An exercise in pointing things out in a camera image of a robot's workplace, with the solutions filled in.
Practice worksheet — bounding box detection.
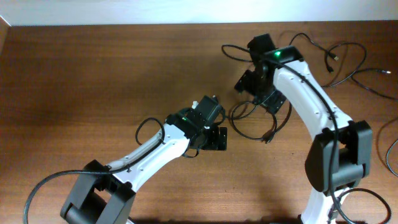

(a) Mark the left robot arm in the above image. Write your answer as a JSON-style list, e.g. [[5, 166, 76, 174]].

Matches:
[[60, 96, 227, 223]]

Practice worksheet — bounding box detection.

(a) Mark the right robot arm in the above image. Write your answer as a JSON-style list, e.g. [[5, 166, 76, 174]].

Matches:
[[234, 34, 373, 223]]

